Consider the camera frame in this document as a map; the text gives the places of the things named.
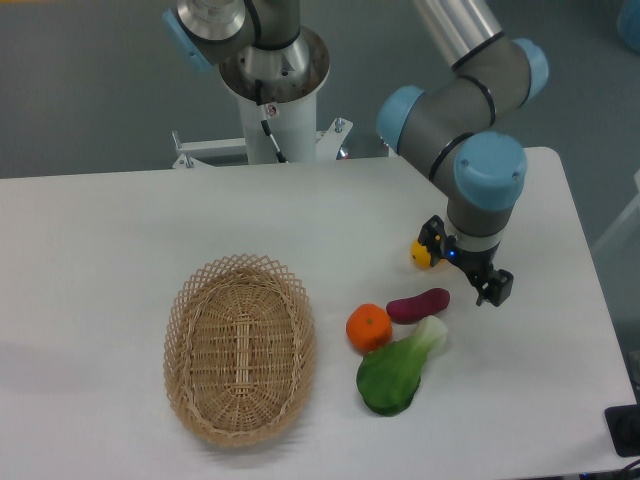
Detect purple sweet potato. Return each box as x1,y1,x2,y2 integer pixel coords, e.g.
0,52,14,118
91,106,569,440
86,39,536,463
386,288,451,325

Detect orange tangerine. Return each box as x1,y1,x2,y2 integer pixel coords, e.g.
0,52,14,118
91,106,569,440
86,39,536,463
345,303,393,354

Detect black cable on pedestal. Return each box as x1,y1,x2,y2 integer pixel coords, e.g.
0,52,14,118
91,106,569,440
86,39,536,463
254,79,289,164

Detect yellow mango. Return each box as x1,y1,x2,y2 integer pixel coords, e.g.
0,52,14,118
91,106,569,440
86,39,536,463
410,240,433,270

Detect woven wicker basket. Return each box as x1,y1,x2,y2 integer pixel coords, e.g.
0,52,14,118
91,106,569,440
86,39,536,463
163,254,316,448

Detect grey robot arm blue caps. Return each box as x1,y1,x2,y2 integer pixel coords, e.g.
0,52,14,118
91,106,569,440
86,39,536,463
163,1,549,306

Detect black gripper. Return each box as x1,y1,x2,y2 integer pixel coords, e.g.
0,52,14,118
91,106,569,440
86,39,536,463
418,215,514,307

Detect white metal base frame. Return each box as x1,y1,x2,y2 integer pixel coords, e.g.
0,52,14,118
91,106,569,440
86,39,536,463
172,117,354,169

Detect black device at table edge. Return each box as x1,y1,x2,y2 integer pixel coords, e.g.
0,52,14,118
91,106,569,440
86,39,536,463
604,404,639,457

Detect green bok choy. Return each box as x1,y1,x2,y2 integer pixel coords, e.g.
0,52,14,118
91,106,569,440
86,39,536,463
356,315,448,416

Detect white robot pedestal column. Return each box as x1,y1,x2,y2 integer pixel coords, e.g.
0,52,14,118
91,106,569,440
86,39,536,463
219,27,330,165

